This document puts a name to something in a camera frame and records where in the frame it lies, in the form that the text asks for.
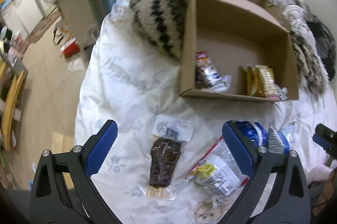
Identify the large white noodle snack bag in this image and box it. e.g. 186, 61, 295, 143
186, 137, 247, 197

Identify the grey blue snack bag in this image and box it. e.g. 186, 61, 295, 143
267, 122, 297, 154

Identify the dark brown jerky packet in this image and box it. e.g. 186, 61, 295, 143
149, 138, 182, 188

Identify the yellow orange snack packet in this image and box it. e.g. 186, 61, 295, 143
246, 65, 280, 100

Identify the clear white barcode packet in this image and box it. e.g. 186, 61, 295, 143
151, 114, 194, 142

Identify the red white rice cake packet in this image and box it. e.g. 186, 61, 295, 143
195, 51, 232, 92

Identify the person's right hand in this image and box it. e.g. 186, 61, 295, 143
309, 168, 336, 217

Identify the white printed duvet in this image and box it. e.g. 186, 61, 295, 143
75, 0, 336, 223

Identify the red white floor bag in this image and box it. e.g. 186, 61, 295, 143
60, 37, 80, 59

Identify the yellow wooden rack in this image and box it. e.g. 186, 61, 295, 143
1, 59, 28, 150

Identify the open cardboard box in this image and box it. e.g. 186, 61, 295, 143
180, 0, 299, 101

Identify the cream black fuzzy blanket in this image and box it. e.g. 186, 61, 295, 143
129, 0, 327, 94

